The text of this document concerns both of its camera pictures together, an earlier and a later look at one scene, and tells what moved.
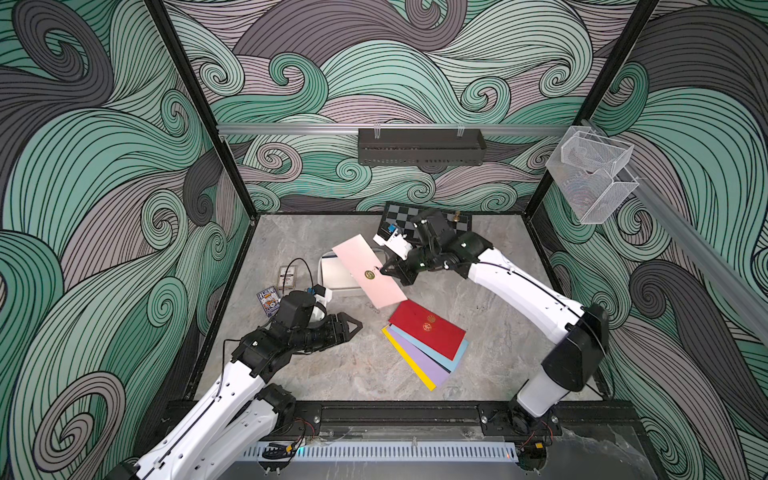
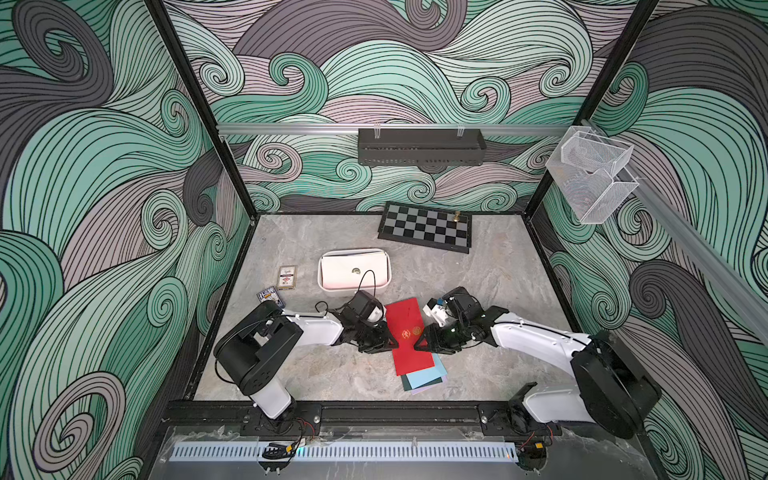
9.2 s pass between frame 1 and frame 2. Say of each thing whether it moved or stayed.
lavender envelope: moved
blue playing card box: stayed
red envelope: moved
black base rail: stayed
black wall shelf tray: stayed
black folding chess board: stayed
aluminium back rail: stayed
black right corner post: stayed
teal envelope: moved
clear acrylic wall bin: stayed
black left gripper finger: moved
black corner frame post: stayed
